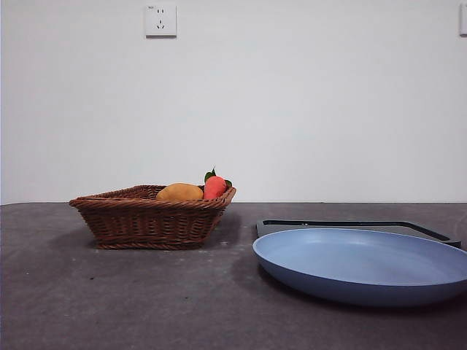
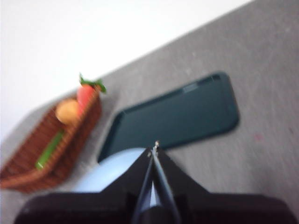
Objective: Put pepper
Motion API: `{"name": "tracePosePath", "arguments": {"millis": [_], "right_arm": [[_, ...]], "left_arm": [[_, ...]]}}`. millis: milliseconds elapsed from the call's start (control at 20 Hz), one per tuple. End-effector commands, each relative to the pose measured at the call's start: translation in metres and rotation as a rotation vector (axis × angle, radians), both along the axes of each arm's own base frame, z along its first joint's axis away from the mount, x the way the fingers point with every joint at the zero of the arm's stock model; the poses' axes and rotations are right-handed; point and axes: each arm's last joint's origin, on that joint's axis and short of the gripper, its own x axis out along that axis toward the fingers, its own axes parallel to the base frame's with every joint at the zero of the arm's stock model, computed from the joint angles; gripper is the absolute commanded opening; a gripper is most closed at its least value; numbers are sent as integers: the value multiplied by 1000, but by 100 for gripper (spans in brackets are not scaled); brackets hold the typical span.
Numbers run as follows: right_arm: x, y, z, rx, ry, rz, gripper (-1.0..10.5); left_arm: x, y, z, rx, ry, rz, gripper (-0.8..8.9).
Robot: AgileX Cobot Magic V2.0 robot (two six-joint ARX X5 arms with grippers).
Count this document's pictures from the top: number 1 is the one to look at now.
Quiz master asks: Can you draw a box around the blue round pan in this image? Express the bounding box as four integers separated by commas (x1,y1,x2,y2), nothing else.
252,227,467,307

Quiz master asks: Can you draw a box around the brown wicker basket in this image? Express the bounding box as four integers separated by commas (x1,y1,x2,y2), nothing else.
69,184,237,251

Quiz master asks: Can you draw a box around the black flat cooktop slab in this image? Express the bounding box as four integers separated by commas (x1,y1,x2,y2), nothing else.
255,219,462,249

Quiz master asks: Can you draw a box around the white wall power socket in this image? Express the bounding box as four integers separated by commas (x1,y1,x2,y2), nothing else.
145,4,177,39

